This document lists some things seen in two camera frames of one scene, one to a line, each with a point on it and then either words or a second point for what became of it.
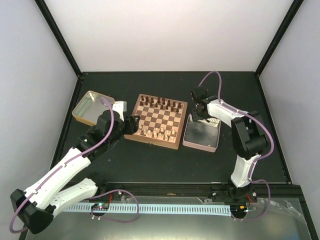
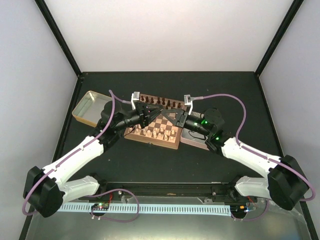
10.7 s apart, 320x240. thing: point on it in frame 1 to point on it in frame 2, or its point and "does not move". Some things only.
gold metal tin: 90,107 does not move
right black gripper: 195,117 to 181,121
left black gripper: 132,126 to 143,112
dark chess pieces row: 160,103 does not move
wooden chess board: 162,121 does not move
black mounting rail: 259,190 does not move
